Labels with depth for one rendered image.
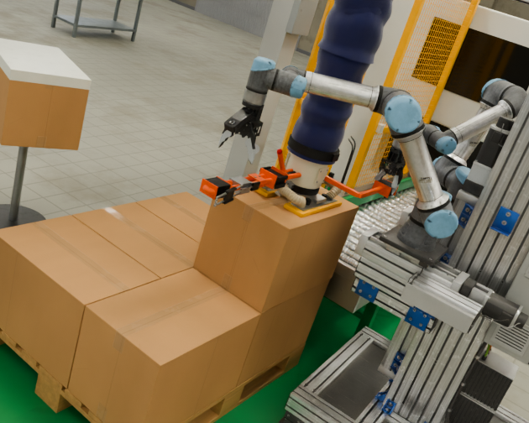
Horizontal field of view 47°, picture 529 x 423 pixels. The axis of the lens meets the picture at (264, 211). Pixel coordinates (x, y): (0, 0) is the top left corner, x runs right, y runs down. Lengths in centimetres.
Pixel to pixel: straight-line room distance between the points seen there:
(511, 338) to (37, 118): 246
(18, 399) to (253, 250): 112
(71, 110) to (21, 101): 26
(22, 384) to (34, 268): 53
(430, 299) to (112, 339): 115
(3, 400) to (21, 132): 137
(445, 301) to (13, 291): 170
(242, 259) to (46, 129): 138
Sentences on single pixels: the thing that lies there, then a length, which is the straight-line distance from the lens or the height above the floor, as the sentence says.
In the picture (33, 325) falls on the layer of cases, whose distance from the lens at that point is 267.
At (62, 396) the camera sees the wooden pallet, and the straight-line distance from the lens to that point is 268.
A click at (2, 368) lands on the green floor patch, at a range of 290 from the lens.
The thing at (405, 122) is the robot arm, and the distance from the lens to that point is 210.
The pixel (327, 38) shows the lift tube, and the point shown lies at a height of 164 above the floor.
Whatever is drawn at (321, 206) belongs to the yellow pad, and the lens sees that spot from 268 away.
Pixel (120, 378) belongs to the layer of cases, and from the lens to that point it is 234.
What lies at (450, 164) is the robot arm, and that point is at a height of 126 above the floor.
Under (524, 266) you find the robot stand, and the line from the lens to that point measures 249.
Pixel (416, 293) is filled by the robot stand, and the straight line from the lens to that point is 233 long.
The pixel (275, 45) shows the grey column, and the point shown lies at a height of 137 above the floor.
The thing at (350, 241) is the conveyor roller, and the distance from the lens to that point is 360.
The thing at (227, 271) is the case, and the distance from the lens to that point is 264.
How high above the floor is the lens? 188
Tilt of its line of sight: 22 degrees down
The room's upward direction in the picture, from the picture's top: 18 degrees clockwise
